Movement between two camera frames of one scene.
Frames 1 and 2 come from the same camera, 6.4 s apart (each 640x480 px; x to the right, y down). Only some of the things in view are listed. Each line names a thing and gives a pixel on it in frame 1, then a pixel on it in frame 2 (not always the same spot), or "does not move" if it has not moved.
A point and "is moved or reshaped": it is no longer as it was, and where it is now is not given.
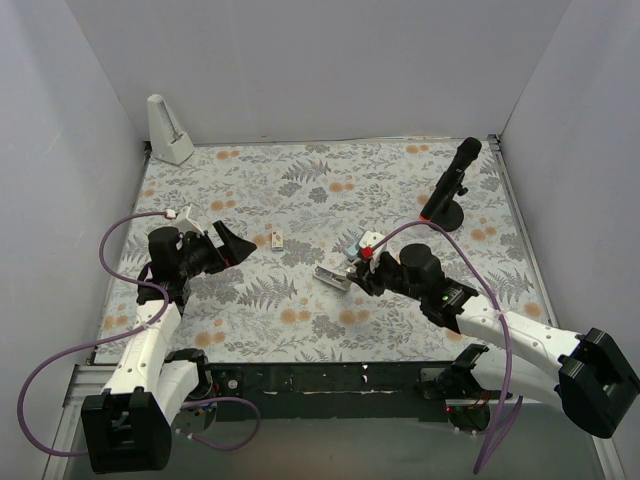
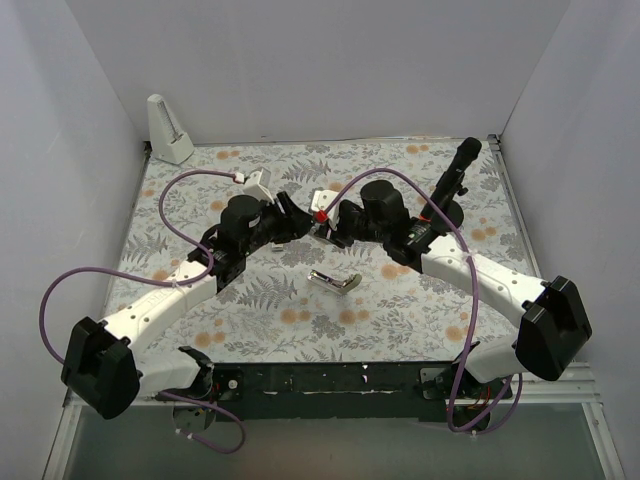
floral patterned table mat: x=295 y=298 does not move
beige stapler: x=335 y=277 is moved or reshaped
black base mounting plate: x=427 y=391 does not move
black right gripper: x=361 y=278 -> x=339 y=228
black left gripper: x=216 y=248 -> x=284 y=220
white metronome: x=169 y=141 does not move
